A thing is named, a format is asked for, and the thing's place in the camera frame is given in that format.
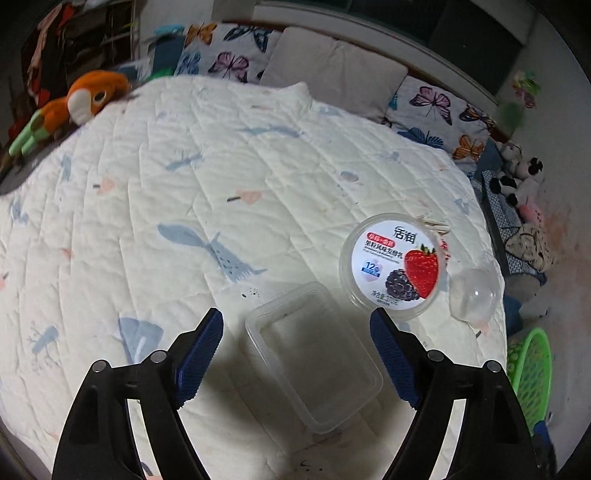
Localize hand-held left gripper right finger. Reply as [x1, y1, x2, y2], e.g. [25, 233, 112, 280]
[369, 308, 536, 480]

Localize black and white plush toy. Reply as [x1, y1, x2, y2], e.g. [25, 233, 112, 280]
[489, 157, 546, 208]

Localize pink plush toy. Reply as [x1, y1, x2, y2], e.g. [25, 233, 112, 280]
[519, 194, 546, 223]

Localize white printed quilt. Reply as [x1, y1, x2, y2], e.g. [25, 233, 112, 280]
[0, 74, 509, 480]

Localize butterfly print pillow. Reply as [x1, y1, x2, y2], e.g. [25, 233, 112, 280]
[382, 74, 497, 162]
[173, 22, 282, 84]

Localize metal storage rack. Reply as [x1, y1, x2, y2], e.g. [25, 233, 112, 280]
[60, 0, 153, 47]

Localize hanging clothes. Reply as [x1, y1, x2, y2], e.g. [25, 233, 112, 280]
[21, 2, 75, 97]

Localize green plastic basket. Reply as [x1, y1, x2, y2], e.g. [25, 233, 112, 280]
[505, 327, 553, 428]

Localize strawberry label yogurt cup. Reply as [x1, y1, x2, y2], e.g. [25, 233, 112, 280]
[338, 213, 451, 317]

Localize grey and white plush toy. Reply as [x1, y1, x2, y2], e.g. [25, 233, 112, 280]
[501, 141, 525, 176]

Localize grey pillow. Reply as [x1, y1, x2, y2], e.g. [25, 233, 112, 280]
[259, 27, 409, 123]

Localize orange plush toy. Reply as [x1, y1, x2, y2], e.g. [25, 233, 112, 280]
[8, 69, 132, 158]

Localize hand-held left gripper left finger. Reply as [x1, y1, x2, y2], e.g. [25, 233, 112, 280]
[52, 308, 225, 480]

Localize blue bed headboard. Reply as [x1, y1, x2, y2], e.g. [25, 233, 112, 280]
[152, 36, 185, 71]

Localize artificial flowers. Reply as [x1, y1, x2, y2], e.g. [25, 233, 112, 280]
[501, 69, 543, 127]

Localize leopard print cloth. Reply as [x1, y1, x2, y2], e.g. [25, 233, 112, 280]
[505, 222, 555, 273]

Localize clear plastic tray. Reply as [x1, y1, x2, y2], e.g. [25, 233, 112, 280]
[245, 281, 385, 435]

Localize dark window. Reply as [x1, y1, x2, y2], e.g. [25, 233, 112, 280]
[342, 0, 536, 88]

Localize clear plastic dome lid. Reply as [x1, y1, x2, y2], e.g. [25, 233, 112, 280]
[449, 268, 503, 324]

